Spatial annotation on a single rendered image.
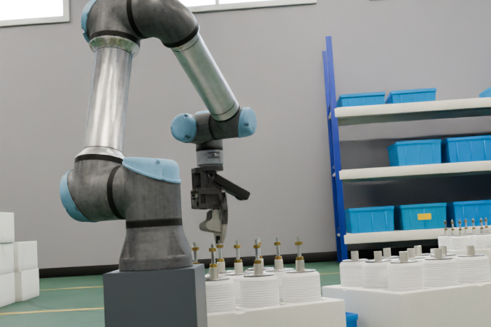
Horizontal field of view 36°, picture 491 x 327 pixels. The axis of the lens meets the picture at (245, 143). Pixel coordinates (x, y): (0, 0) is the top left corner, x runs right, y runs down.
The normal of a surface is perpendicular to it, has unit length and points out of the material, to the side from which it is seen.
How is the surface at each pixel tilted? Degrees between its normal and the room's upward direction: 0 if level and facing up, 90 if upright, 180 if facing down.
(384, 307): 90
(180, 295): 90
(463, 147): 93
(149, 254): 73
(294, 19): 90
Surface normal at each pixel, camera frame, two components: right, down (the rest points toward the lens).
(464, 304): 0.44, -0.12
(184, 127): -0.43, -0.07
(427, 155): -0.03, -0.06
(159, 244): 0.25, -0.41
